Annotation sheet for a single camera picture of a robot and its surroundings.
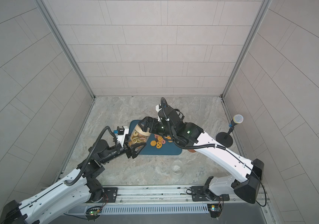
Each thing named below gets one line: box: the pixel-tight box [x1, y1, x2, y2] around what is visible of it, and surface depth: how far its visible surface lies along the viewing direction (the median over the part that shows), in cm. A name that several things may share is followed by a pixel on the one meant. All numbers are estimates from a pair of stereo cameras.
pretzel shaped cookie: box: [155, 141, 163, 149], surface depth 90 cm
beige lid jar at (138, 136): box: [128, 124, 152, 147], surface depth 65 cm
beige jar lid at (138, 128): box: [134, 123, 152, 137], surface depth 63 cm
